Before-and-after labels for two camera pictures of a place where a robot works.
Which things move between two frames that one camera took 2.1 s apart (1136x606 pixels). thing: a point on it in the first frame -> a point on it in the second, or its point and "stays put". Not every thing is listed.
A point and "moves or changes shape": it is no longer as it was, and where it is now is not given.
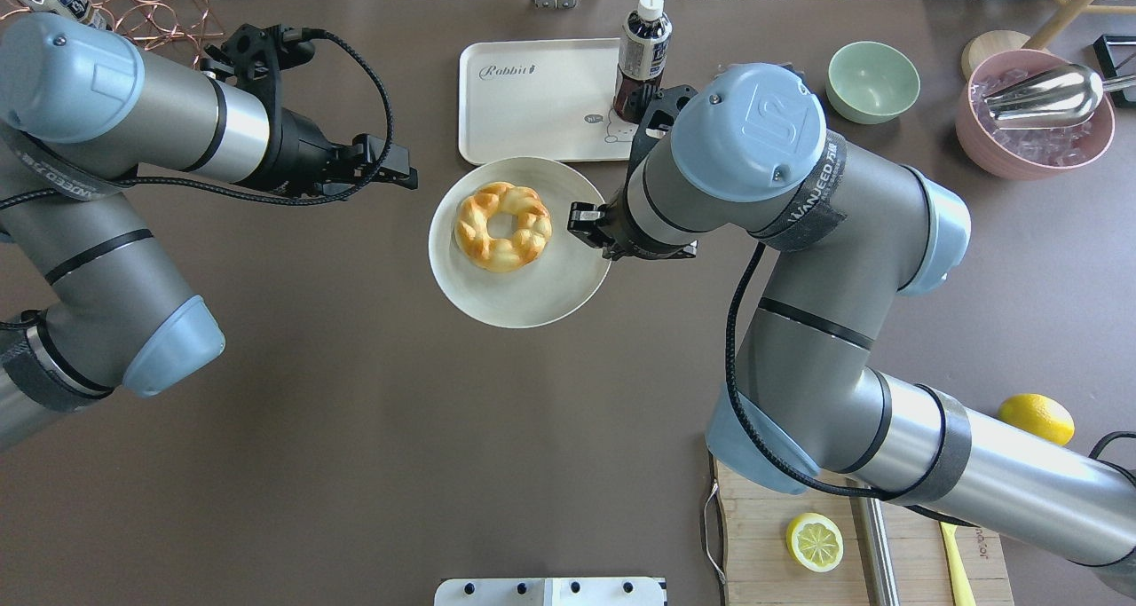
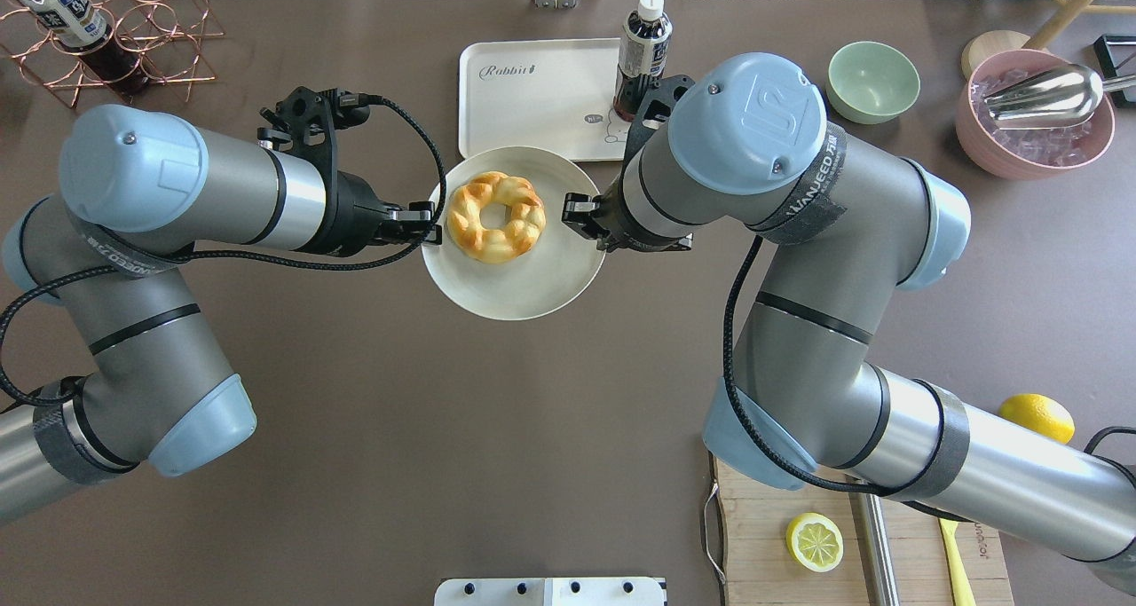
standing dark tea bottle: (644, 50) stays put
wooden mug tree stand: (1068, 13) stays put
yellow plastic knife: (961, 591) stays put
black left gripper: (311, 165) -> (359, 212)
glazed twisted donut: (501, 255) moves or changes shape
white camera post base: (550, 592) stays put
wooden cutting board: (760, 570) stays put
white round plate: (557, 286) moves or changes shape
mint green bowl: (871, 82) stays put
